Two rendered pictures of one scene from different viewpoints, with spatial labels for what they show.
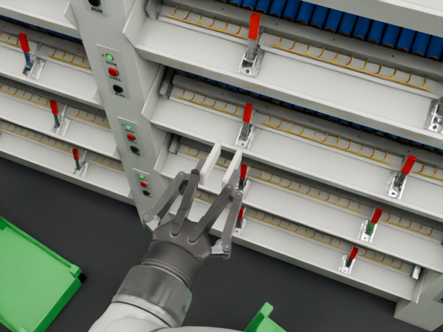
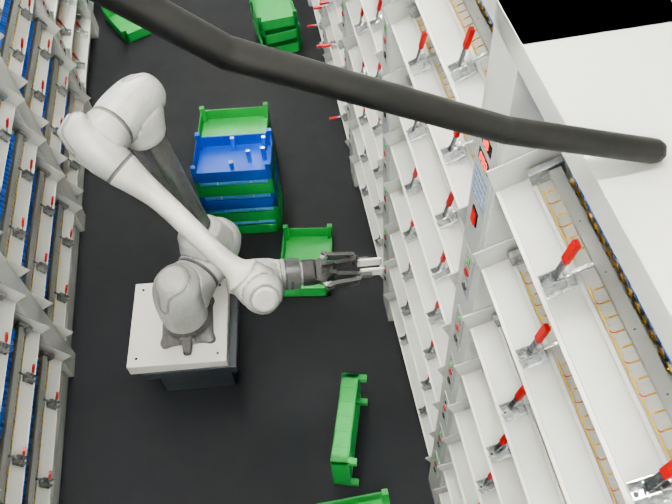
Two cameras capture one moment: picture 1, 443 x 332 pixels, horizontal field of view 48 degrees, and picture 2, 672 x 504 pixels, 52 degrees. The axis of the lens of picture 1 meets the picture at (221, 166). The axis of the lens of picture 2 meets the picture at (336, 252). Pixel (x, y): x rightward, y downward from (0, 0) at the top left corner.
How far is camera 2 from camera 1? 140 cm
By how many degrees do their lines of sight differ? 35
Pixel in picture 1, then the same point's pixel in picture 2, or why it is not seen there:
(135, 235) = (373, 302)
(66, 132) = (379, 215)
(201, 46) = (406, 215)
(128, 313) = (276, 263)
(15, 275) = not seen: hidden behind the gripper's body
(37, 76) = (377, 176)
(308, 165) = (416, 311)
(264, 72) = (411, 244)
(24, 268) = not seen: hidden behind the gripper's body
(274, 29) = not seen: hidden behind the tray
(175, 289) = (295, 273)
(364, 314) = (417, 459)
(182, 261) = (309, 270)
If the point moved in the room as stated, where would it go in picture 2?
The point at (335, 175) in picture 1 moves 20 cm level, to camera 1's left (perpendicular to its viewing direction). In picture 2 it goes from (419, 326) to (380, 278)
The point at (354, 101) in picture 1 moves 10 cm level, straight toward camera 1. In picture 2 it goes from (422, 284) to (384, 289)
